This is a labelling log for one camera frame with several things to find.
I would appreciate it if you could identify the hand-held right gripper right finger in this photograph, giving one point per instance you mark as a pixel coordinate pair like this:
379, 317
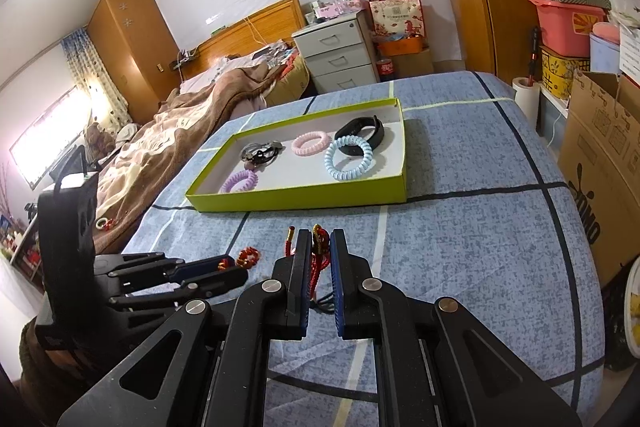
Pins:
339, 292

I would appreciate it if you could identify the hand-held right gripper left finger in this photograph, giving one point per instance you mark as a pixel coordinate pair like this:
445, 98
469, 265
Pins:
302, 287

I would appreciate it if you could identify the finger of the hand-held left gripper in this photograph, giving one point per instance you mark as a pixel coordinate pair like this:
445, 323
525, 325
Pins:
205, 268
220, 281

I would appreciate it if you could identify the green cardboard tray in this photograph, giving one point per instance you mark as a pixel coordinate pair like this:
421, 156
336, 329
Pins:
300, 177

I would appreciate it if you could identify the black wristband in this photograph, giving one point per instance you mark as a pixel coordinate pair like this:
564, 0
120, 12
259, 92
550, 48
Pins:
372, 127

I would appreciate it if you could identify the person's left forearm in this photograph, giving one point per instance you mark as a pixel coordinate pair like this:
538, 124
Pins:
35, 357

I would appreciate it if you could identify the cluttered desk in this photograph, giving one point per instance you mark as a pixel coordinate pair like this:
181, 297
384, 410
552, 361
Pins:
20, 247

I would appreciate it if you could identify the window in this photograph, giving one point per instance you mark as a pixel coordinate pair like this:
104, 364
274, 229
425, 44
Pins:
50, 142

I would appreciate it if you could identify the teddy bear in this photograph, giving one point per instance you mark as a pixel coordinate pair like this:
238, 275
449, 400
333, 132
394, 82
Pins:
97, 139

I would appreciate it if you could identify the brown blanket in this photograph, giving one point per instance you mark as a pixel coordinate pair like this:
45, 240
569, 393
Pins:
165, 137

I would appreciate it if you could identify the blue checked tablecloth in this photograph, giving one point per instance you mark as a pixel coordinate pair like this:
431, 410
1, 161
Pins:
475, 232

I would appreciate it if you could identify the dotted curtain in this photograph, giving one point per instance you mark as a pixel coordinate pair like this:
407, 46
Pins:
95, 77

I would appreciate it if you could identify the mustard bed sheet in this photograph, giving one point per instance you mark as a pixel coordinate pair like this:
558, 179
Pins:
290, 82

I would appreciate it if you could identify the small wooden wardrobe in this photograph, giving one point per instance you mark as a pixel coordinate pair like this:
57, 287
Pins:
130, 37

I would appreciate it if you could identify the power strip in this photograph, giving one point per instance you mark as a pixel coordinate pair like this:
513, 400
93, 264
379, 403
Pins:
185, 57

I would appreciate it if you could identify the floral quilt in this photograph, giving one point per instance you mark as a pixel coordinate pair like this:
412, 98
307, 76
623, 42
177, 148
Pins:
280, 54

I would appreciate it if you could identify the cola bottle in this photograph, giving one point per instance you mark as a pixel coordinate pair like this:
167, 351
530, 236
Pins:
386, 69

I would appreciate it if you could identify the grey three-drawer cabinet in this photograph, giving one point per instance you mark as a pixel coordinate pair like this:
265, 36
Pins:
335, 57

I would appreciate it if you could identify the small cardboard box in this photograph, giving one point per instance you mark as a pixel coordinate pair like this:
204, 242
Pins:
415, 64

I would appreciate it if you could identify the orange box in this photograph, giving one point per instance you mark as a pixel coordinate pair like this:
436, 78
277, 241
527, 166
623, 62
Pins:
402, 47

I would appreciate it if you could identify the wooden bed headboard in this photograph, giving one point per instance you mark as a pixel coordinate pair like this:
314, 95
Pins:
270, 19

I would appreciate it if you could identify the paper towel roll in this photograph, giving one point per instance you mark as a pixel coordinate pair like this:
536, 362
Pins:
525, 102

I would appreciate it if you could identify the pink packaging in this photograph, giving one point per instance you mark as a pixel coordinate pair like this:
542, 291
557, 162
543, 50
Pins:
332, 11

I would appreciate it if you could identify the red gift bag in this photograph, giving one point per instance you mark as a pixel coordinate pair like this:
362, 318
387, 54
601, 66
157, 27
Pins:
395, 19

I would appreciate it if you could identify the large cardboard box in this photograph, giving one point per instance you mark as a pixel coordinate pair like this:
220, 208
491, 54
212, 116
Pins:
595, 167

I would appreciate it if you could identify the red black stick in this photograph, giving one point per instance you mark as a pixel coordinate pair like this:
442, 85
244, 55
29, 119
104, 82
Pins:
534, 52

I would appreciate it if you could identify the yellow patterned box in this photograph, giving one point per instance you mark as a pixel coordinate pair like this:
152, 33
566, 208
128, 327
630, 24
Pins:
560, 69

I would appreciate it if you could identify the pink plastic bin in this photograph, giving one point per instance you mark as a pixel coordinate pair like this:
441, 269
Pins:
565, 27

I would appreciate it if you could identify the pale blue box pink lid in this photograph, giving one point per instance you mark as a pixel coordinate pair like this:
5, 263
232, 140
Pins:
605, 52

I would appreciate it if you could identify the white labelled box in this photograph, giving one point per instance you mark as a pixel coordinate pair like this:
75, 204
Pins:
631, 52

